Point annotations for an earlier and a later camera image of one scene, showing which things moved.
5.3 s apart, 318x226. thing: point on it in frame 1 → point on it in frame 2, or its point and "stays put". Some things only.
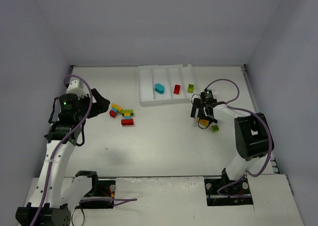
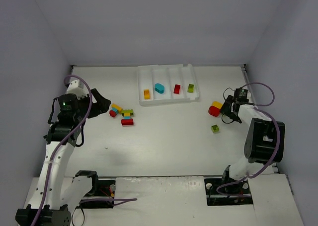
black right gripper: x=203 y=107 → x=227 y=107
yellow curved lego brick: x=204 y=122 → x=147 y=94
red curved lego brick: x=177 y=89 stays put
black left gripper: x=92 y=104 stays put
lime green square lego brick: x=190 y=88 stays put
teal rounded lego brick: x=159 y=88 stays put
